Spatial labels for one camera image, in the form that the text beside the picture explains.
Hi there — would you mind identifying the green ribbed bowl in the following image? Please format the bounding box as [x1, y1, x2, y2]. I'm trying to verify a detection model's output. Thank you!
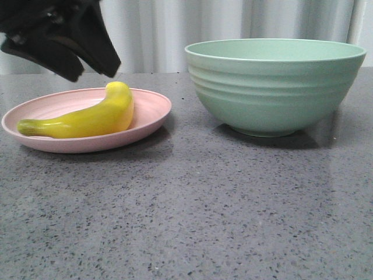
[185, 38, 367, 137]

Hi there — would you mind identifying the yellow banana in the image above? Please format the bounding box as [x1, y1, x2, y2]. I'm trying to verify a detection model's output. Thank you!
[17, 82, 134, 139]

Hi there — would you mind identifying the pink plate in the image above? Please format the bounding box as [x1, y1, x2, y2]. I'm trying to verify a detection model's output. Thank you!
[2, 87, 172, 153]

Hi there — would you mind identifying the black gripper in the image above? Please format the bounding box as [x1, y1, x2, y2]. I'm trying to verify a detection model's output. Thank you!
[1, 1, 121, 82]

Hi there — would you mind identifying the white curtain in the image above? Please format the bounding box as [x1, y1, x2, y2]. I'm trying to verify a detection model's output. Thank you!
[1, 1, 372, 74]

